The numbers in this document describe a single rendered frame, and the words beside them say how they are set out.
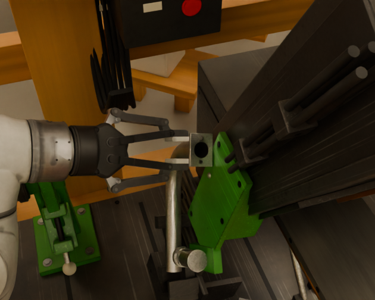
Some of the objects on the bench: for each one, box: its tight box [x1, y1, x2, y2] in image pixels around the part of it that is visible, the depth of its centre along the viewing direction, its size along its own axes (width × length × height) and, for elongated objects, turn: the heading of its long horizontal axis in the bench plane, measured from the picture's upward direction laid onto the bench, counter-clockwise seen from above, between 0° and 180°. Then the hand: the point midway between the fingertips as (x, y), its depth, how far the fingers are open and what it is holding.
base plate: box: [9, 176, 375, 300], centre depth 105 cm, size 42×110×2 cm, turn 108°
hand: (187, 150), depth 78 cm, fingers closed on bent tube, 3 cm apart
